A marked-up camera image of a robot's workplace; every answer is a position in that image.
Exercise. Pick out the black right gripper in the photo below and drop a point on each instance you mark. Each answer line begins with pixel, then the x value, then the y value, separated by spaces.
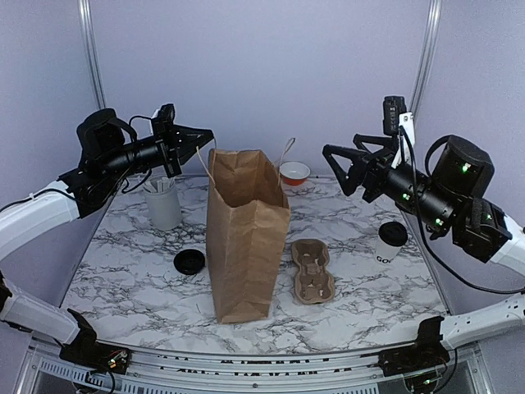
pixel 381 162

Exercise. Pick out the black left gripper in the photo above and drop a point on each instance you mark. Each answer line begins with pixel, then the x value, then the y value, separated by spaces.
pixel 186 141

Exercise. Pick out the brown paper bag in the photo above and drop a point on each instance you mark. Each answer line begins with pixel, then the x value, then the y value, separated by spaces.
pixel 248 217

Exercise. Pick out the white paper coffee cup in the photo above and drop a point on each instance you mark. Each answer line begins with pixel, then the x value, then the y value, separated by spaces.
pixel 385 252

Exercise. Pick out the brown cardboard cup carrier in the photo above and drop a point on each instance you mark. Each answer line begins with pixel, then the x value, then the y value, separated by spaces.
pixel 313 284

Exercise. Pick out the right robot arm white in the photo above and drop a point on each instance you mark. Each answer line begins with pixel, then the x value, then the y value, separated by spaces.
pixel 487 234

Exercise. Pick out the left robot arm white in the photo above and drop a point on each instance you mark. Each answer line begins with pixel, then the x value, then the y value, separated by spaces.
pixel 114 266

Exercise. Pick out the white ribbed canister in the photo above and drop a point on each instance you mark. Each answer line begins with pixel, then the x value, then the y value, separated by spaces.
pixel 163 204

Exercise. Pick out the orange white bowl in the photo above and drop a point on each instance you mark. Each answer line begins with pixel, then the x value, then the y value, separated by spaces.
pixel 294 173

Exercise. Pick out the black lid stack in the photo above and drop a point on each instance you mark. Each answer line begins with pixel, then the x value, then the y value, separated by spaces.
pixel 189 261

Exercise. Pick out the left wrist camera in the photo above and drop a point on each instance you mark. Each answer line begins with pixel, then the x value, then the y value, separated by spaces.
pixel 162 118

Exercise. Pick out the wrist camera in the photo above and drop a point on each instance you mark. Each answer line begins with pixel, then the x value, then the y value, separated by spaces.
pixel 398 123
pixel 162 118

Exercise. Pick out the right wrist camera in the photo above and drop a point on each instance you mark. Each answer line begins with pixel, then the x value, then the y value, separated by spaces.
pixel 398 123

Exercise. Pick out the aluminium frame post right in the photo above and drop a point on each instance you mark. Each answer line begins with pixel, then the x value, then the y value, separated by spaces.
pixel 430 38

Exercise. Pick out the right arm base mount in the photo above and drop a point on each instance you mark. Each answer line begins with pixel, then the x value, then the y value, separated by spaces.
pixel 425 352

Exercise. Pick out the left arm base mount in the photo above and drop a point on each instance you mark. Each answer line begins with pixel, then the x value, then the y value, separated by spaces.
pixel 86 350

